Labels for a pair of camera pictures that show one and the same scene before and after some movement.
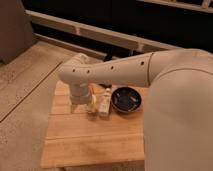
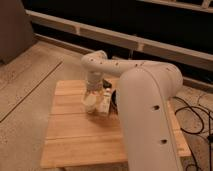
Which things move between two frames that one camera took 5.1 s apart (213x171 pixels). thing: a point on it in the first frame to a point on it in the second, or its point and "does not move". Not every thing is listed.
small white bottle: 104,100 does not move
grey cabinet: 16,29 does not move
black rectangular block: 105,85 does not move
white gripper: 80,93 to 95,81
